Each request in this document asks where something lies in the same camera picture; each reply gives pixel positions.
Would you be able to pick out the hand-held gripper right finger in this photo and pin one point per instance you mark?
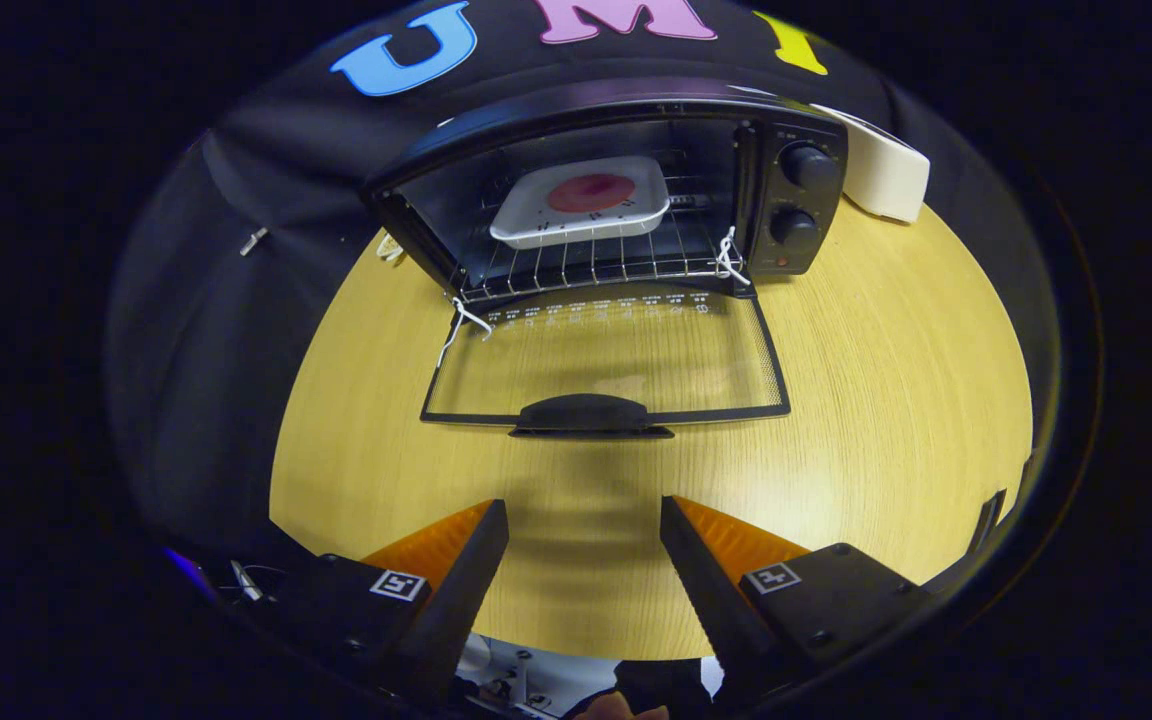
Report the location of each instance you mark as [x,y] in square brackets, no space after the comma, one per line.
[711,600]

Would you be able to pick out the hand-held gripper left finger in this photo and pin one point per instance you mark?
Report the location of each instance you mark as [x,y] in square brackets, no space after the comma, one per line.
[466,600]

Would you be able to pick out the white square cherry-print plate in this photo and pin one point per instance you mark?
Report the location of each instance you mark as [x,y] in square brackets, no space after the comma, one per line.
[536,228]

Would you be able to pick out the black toaster oven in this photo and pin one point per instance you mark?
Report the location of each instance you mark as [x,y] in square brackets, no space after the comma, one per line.
[816,212]

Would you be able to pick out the pink round food slice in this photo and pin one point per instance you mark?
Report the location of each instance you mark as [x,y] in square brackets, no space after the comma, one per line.
[591,192]

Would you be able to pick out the small white patterned dish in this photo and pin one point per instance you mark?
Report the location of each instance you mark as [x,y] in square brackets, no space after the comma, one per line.
[389,247]

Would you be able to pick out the silver cloth clip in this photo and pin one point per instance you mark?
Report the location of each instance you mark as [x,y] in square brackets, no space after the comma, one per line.
[254,241]

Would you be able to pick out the white countertop appliance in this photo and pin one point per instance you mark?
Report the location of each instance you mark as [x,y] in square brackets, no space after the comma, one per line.
[886,175]

